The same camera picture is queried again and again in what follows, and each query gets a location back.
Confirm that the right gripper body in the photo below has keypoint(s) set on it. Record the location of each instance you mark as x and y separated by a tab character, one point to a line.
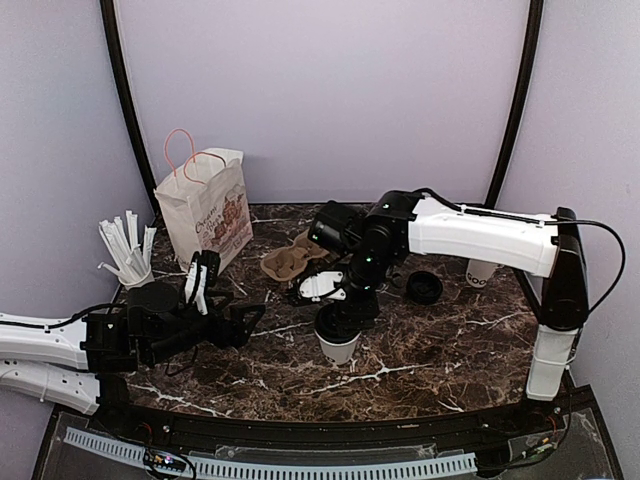
368	304

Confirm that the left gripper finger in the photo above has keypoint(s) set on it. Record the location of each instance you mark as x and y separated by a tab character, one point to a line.
246	317
236	335

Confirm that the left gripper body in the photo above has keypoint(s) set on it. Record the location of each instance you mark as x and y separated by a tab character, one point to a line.
177	344

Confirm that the single black cup lid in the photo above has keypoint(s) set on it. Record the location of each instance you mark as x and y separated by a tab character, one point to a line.
330	330

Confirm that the paper cup holding straws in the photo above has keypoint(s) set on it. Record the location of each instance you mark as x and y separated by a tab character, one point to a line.
147	278

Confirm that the black plastic cup lids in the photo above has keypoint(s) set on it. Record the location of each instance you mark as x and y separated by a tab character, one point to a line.
424	288

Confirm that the bundle of straws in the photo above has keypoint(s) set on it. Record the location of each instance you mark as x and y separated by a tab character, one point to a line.
130	253

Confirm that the white paper takeout bag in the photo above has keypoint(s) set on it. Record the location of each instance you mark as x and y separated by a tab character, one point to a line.
204	203

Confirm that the white paper coffee cup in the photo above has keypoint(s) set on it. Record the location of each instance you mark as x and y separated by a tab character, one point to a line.
478	272

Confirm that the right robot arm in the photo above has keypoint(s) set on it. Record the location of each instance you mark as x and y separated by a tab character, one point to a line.
423	223

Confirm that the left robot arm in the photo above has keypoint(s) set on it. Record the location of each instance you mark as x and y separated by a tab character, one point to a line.
76	362

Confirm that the brown cardboard cup carrier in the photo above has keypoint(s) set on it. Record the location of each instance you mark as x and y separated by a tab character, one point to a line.
286	263

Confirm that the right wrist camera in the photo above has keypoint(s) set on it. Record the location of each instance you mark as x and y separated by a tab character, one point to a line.
326	285

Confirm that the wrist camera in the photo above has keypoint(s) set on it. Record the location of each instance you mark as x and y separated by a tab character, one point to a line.
203	268
326	285

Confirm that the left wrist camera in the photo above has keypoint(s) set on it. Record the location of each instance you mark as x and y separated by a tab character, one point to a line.
203	268

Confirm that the white slotted cable duct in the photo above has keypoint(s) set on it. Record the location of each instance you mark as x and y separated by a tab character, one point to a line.
233	462

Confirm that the left black frame post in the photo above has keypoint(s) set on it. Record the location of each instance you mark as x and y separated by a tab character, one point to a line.
120	75

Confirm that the black frame post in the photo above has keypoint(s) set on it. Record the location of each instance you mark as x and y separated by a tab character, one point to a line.
120	75
521	89

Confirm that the right black frame post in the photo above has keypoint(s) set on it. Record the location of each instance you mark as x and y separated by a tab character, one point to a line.
521	89

